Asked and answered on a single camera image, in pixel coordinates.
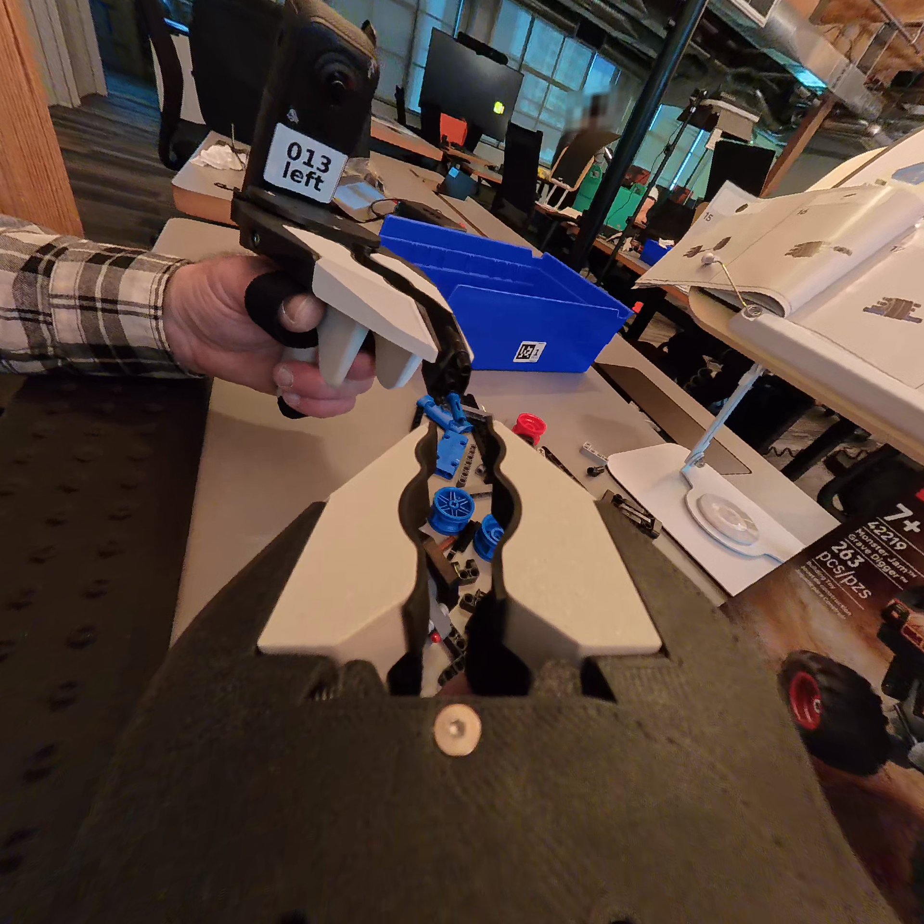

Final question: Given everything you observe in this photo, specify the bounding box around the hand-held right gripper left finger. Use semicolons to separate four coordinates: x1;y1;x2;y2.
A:
257;421;440;697

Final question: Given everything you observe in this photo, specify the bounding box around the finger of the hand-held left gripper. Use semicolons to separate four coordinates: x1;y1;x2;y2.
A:
377;251;474;364
283;225;441;363

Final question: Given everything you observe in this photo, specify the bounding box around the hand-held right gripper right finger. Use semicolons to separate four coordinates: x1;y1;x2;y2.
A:
465;417;664;697

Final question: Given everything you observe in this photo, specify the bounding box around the black rubber tire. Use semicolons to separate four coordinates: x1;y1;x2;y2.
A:
422;343;475;396

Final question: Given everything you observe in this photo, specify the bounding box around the grey desk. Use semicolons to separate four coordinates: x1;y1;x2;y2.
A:
152;217;846;651

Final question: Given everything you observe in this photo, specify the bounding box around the printed task sheet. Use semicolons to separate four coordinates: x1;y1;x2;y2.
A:
808;130;924;194

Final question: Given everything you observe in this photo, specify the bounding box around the person's left hand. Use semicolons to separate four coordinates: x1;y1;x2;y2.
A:
165;253;378;420

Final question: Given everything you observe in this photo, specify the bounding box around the black power adapter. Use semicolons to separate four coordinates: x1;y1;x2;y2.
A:
393;201;463;228

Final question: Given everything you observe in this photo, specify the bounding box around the small grey tablet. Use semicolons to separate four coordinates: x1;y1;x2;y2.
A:
332;180;394;221

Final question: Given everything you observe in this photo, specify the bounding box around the thin black beam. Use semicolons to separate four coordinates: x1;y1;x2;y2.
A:
538;445;582;485

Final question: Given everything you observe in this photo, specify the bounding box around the blue curved panel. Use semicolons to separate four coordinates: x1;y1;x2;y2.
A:
416;393;474;434

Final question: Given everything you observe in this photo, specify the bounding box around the blue bin with square tag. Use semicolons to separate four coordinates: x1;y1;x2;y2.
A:
379;214;635;374

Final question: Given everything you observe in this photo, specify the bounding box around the black monitor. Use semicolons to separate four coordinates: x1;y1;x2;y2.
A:
419;29;524;141
704;141;777;203

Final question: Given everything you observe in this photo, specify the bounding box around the slim black office chair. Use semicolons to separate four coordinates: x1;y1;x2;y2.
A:
141;0;194;170

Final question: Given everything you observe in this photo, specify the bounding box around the tall black chair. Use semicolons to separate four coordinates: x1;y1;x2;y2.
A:
498;123;544;218

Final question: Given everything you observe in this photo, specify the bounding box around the tan plywood chair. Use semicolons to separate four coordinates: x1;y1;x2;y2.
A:
552;141;602;206

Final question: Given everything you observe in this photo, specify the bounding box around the green screen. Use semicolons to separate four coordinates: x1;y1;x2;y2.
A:
581;166;647;232

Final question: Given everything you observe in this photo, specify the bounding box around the wooden background table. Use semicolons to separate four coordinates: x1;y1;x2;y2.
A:
592;231;694;304

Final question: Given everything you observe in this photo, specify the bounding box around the black floor pole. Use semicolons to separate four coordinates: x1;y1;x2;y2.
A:
570;0;712;271

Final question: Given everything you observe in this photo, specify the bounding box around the monster truck toy box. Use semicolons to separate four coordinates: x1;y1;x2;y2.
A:
722;491;924;924

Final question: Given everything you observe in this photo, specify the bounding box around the black frame piece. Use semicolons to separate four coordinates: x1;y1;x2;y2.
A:
603;491;664;539

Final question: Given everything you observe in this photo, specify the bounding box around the black studded base plate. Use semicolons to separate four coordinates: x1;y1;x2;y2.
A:
0;375;319;924

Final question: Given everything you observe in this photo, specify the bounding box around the silver air duct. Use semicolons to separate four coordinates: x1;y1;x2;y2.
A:
751;0;889;116

